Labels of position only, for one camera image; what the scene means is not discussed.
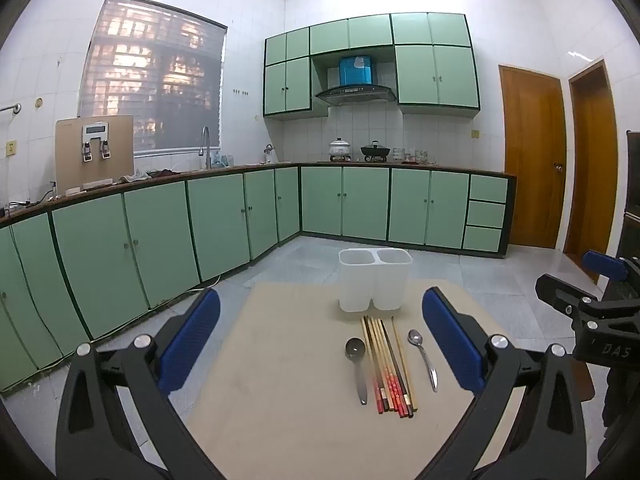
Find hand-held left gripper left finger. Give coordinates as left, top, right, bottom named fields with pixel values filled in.
left=56, top=287, right=222, bottom=480

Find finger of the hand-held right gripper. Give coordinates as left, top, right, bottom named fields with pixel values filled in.
left=535, top=272, right=608, bottom=318
left=581, top=250, right=632, bottom=283

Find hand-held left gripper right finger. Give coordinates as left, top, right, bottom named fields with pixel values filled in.
left=415, top=287, right=587, bottom=480

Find silver metal spoon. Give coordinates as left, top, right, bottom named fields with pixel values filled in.
left=407, top=329, right=439, bottom=393

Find row of mixed chopsticks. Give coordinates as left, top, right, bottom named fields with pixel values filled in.
left=361, top=315, right=419, bottom=418

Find dark round soup spoon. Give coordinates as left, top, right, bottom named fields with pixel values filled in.
left=345, top=337, right=369, bottom=406

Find white two-compartment utensil holder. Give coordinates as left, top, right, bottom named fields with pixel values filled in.
left=338, top=247, right=414, bottom=312

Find plain wooden door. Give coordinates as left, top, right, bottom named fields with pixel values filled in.
left=567, top=59, right=621, bottom=283

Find green lower kitchen cabinets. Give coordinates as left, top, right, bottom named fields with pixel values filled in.
left=0, top=164, right=516, bottom=393

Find crumpled cloth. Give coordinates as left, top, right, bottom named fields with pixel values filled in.
left=117, top=169, right=183, bottom=183

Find group of cups and jars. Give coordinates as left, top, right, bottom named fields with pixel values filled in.
left=392, top=146, right=438, bottom=166

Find chrome sink faucet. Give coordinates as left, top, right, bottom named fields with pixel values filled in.
left=199, top=126, right=213, bottom=171

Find black wok with lid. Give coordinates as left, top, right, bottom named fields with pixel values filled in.
left=360, top=141, right=392, bottom=162

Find brown cardboard panel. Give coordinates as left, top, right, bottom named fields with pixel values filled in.
left=55, top=115, right=135, bottom=193

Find white water purifier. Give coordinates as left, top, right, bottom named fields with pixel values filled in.
left=80, top=122, right=113, bottom=163

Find window with blinds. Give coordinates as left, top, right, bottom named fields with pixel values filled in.
left=80, top=0, right=228, bottom=158

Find range hood with blue film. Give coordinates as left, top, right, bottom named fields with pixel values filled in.
left=315, top=54, right=397, bottom=107

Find white floor cable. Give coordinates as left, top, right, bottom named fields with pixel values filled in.
left=184, top=274, right=222, bottom=295

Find wooden door with handle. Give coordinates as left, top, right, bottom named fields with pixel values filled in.
left=498, top=64, right=568, bottom=251

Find green upper wall cabinets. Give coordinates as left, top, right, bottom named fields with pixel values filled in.
left=262, top=11, right=482, bottom=121

